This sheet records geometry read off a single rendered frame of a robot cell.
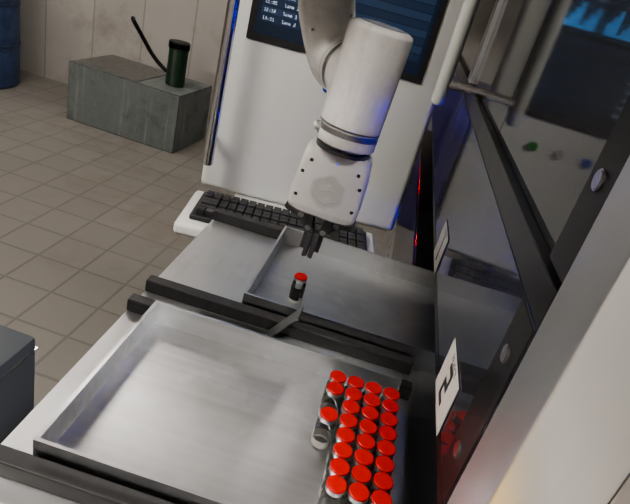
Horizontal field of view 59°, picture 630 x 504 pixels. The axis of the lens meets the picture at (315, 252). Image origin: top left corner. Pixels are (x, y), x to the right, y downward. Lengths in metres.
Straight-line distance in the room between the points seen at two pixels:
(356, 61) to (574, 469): 0.51
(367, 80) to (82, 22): 4.33
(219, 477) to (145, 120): 3.48
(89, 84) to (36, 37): 1.16
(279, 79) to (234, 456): 0.91
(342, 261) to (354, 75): 0.43
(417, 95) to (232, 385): 0.84
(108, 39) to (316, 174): 4.16
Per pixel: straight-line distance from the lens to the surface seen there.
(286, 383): 0.73
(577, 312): 0.35
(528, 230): 0.49
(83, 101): 4.20
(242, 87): 1.34
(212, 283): 0.89
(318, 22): 0.79
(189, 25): 4.54
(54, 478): 0.59
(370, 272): 1.04
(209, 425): 0.66
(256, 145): 1.37
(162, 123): 3.91
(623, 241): 0.33
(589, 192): 0.40
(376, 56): 0.72
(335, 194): 0.78
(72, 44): 5.04
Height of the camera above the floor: 1.36
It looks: 27 degrees down
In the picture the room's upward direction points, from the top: 16 degrees clockwise
